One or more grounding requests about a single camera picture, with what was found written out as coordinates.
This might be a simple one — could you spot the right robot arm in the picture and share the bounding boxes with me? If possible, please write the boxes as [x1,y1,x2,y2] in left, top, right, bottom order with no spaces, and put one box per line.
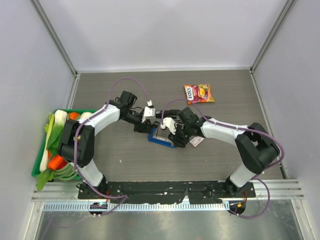
[160,107,282,198]

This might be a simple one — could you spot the toy bok choy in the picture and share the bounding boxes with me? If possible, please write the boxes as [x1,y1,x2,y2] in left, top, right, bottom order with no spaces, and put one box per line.
[36,109,68,191]

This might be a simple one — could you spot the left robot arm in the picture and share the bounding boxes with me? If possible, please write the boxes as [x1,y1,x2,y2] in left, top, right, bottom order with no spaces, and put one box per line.
[57,91,154,200]

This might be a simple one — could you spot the toy green beans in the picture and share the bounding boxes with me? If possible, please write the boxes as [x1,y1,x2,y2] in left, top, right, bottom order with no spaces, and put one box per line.
[53,163,78,181]

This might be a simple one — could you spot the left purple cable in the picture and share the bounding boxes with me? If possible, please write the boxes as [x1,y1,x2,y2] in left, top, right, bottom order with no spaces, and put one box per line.
[74,77,154,203]

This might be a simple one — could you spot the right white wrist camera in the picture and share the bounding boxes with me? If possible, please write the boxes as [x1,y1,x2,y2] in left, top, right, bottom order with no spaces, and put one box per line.
[160,117,177,135]

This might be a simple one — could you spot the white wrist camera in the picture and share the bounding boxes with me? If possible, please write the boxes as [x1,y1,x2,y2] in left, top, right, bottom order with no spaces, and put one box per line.
[160,117,177,135]
[141,105,156,123]

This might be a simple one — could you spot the toy carrot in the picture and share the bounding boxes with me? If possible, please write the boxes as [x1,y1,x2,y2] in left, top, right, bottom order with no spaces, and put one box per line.
[47,155,67,171]

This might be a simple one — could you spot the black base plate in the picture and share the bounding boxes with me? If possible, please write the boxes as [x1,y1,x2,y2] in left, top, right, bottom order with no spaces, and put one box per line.
[77,180,256,205]

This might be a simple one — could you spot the small staple box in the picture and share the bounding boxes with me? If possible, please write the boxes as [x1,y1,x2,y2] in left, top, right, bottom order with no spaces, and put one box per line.
[190,136,204,147]

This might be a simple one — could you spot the Fox's candy bag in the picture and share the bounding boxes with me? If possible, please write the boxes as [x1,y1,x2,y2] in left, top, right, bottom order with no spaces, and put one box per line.
[184,84,215,105]

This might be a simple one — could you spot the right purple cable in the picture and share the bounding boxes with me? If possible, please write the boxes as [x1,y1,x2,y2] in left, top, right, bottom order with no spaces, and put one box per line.
[161,98,286,218]

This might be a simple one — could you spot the toy napa cabbage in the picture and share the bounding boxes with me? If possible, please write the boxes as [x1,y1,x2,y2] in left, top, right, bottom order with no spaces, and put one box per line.
[79,112,93,120]

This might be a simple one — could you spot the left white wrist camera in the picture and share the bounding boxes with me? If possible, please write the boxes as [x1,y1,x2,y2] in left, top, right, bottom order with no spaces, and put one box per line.
[141,105,156,123]

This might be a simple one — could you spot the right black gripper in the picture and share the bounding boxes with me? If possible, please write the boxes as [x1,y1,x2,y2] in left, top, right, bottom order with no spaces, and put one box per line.
[168,123,193,148]

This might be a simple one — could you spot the slotted cable duct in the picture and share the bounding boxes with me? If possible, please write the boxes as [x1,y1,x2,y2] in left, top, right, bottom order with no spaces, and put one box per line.
[42,201,230,212]

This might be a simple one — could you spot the purple cable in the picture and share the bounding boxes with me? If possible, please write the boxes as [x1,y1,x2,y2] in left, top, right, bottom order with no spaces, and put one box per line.
[74,77,154,203]
[161,98,286,218]

